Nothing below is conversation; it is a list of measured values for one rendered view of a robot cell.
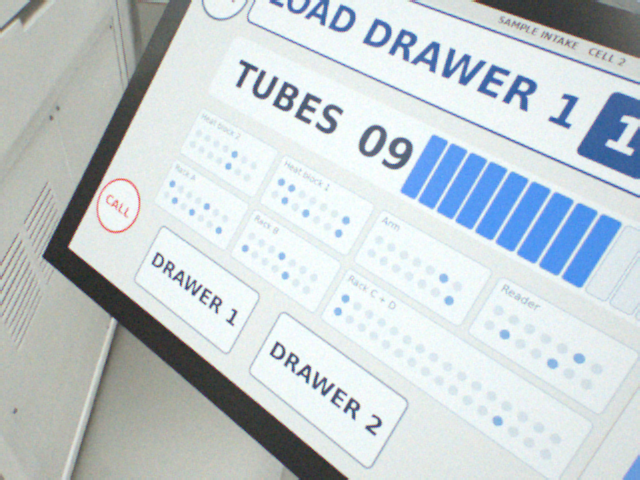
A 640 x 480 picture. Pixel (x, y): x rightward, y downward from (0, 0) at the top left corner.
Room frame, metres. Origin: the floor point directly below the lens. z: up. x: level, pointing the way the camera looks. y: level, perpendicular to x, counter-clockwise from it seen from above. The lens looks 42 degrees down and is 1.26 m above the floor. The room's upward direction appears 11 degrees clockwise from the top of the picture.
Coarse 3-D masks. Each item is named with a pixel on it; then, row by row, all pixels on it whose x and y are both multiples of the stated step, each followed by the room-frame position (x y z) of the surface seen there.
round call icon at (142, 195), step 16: (112, 176) 0.27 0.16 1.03; (112, 192) 0.27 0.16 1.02; (128, 192) 0.26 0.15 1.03; (144, 192) 0.26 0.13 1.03; (96, 208) 0.26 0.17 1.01; (112, 208) 0.26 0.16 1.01; (128, 208) 0.25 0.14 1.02; (96, 224) 0.25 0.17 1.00; (112, 224) 0.25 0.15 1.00; (128, 224) 0.25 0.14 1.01
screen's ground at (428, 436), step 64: (448, 0) 0.31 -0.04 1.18; (192, 64) 0.32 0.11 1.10; (256, 64) 0.31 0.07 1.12; (320, 64) 0.30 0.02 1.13; (128, 128) 0.30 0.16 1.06; (256, 128) 0.28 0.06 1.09; (320, 128) 0.27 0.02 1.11; (448, 128) 0.25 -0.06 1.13; (384, 192) 0.23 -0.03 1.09; (576, 192) 0.21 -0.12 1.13; (128, 256) 0.23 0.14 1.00; (256, 320) 0.18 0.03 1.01; (256, 384) 0.16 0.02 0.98; (320, 448) 0.13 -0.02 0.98; (448, 448) 0.12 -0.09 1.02
